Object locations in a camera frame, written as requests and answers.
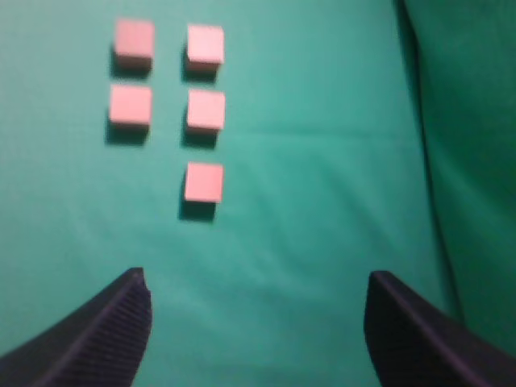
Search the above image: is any green cloth backdrop and cover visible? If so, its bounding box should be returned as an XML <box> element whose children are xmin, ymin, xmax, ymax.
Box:
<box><xmin>1</xmin><ymin>1</ymin><xmax>515</xmax><ymax>386</ymax></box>

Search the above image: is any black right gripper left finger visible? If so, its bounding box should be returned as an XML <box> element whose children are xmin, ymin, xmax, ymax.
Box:
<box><xmin>1</xmin><ymin>268</ymin><xmax>152</xmax><ymax>386</ymax></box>

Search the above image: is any pink cube placed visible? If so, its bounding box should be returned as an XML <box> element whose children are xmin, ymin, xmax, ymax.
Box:
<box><xmin>114</xmin><ymin>19</ymin><xmax>155</xmax><ymax>72</ymax></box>
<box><xmin>109</xmin><ymin>84</ymin><xmax>152</xmax><ymax>128</ymax></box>
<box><xmin>184</xmin><ymin>162</ymin><xmax>224</xmax><ymax>203</ymax></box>
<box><xmin>186</xmin><ymin>24</ymin><xmax>225</xmax><ymax>73</ymax></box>
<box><xmin>186</xmin><ymin>89</ymin><xmax>226</xmax><ymax>135</ymax></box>

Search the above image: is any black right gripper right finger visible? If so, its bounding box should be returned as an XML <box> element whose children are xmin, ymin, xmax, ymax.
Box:
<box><xmin>364</xmin><ymin>271</ymin><xmax>515</xmax><ymax>386</ymax></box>

